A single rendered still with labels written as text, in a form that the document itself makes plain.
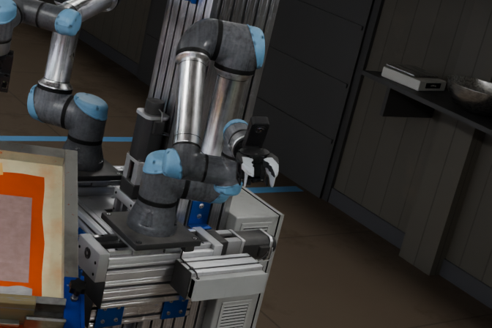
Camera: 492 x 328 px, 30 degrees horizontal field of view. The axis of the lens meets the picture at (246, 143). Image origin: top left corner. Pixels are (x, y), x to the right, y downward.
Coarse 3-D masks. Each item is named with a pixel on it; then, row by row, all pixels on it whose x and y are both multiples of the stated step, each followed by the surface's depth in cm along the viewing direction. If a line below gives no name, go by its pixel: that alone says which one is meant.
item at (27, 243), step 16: (0, 176) 260; (16, 176) 261; (32, 176) 263; (0, 192) 255; (16, 192) 257; (32, 192) 259; (0, 208) 251; (16, 208) 253; (32, 208) 255; (0, 224) 247; (16, 224) 249; (32, 224) 251; (0, 240) 243; (16, 240) 245; (32, 240) 246; (0, 256) 239; (16, 256) 241; (32, 256) 243; (0, 272) 236; (16, 272) 237; (32, 272) 239; (32, 288) 235
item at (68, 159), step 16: (0, 144) 264; (16, 144) 266; (32, 160) 267; (48, 160) 268; (64, 160) 267; (64, 176) 262; (64, 192) 258; (64, 208) 254; (64, 224) 249; (64, 240) 245; (64, 256) 241; (64, 272) 238
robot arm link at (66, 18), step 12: (72, 0) 267; (84, 0) 271; (96, 0) 276; (108, 0) 284; (120, 0) 291; (48, 12) 257; (60, 12) 257; (72, 12) 258; (84, 12) 268; (96, 12) 277; (36, 24) 260; (48, 24) 258; (60, 24) 257; (72, 24) 257
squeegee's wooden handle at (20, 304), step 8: (0, 296) 218; (8, 296) 219; (16, 296) 219; (24, 296) 220; (32, 296) 221; (0, 304) 217; (8, 304) 218; (16, 304) 218; (24, 304) 219; (32, 304) 219; (0, 312) 219; (8, 312) 220; (16, 312) 220; (24, 312) 220; (32, 312) 221
